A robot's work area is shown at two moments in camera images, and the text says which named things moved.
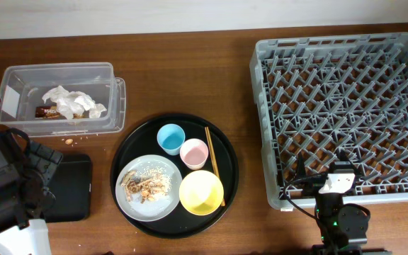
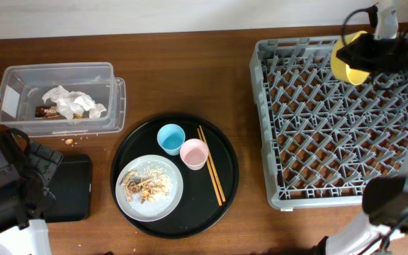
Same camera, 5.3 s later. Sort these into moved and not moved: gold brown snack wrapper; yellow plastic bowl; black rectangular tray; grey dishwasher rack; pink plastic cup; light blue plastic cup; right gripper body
Moved: yellow plastic bowl; right gripper body
Not moved: light blue plastic cup; grey dishwasher rack; gold brown snack wrapper; pink plastic cup; black rectangular tray
